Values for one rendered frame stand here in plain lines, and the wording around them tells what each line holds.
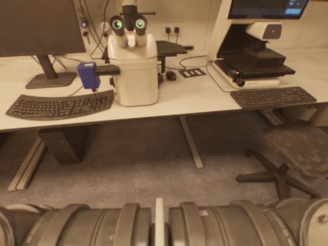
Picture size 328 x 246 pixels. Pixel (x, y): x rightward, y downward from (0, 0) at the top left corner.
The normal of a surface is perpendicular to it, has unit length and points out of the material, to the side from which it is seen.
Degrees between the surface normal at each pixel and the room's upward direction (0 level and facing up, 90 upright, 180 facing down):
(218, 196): 0
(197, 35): 90
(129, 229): 14
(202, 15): 90
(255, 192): 0
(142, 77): 91
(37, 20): 86
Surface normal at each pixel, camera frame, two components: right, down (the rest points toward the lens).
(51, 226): 0.00, -0.88
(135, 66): 0.15, 0.66
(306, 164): 0.01, -0.75
